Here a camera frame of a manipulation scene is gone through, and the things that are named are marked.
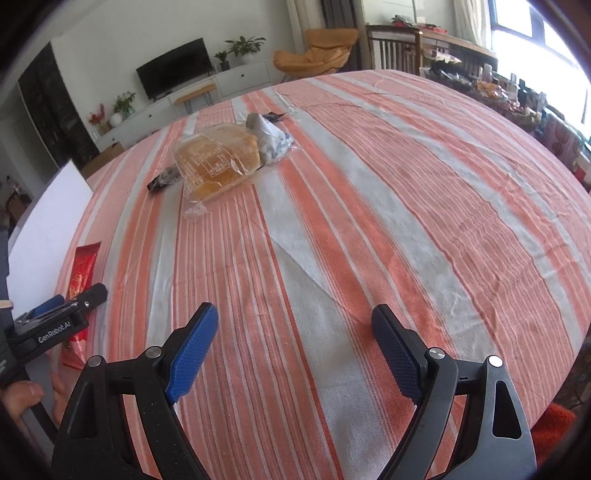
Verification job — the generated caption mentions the red flowers in vase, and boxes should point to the red flowers in vase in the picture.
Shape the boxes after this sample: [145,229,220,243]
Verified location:
[89,104,112,135]

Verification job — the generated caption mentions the person's left hand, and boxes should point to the person's left hand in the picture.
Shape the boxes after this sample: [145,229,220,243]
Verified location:
[0,373,68,426]

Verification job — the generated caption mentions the white television cabinet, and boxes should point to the white television cabinet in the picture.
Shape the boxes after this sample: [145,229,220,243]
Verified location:
[99,60,271,149]

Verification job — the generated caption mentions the dark wooden slatted chair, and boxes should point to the dark wooden slatted chair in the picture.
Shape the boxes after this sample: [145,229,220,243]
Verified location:
[366,24,424,77]

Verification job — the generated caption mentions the grey snack packet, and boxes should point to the grey snack packet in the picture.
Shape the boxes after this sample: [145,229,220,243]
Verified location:
[247,113,296,165]

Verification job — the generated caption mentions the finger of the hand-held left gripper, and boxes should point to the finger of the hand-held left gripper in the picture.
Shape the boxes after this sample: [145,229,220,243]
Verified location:
[68,283,109,312]
[16,295,66,322]

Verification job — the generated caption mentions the brown cardboard box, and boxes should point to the brown cardboard box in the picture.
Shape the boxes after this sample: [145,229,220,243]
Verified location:
[79,142,125,179]

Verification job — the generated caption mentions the dark brown snack bar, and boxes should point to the dark brown snack bar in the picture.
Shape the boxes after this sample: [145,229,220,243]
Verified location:
[147,167,182,191]

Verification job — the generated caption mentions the orange striped tablecloth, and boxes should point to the orange striped tablecloth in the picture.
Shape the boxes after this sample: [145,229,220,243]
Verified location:
[46,69,591,480]

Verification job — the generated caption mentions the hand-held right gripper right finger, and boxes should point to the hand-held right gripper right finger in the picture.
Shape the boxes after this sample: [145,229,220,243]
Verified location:
[372,304,539,480]

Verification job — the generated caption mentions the wooden bench with hairpin legs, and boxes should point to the wooden bench with hairpin legs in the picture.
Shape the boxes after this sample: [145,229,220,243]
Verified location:
[168,83,218,114]

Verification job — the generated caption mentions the tall black bookshelf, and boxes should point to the tall black bookshelf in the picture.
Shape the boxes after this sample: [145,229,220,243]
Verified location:
[17,41,100,169]

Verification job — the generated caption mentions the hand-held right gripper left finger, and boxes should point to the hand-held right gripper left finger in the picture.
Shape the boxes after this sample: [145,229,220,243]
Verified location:
[51,302,219,480]

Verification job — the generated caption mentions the orange fuzzy cloth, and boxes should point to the orange fuzzy cloth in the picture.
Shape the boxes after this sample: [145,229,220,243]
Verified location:
[538,404,579,446]

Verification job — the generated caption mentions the white sheer curtain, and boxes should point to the white sheer curtain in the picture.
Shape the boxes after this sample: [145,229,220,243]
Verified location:
[455,0,493,45]

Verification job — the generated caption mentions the grey curtain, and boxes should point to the grey curtain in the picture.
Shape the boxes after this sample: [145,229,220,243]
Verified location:
[321,0,357,31]

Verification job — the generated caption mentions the red snack packet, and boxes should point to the red snack packet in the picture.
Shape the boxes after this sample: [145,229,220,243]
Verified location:
[55,242,103,371]

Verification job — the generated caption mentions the black television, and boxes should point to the black television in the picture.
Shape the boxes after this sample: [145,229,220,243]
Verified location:
[136,38,214,102]

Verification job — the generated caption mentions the bread in clear bag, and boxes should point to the bread in clear bag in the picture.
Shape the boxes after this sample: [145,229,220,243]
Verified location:
[172,122,260,222]

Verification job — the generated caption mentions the dark wooden dining chair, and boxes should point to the dark wooden dining chair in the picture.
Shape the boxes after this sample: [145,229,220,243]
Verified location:
[4,189,33,228]

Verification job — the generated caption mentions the large white cardboard box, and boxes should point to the large white cardboard box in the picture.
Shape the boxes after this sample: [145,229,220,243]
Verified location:
[7,159,94,306]

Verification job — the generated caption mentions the orange lounge chair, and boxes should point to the orange lounge chair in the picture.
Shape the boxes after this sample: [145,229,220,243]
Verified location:
[273,28,360,82]

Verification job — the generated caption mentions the row of bottles and packets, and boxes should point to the row of bottles and packets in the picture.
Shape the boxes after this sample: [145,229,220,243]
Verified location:
[420,54,591,186]

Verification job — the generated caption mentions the large leafy potted plant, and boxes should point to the large leafy potted plant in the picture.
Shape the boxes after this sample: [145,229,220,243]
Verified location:
[225,36,267,65]

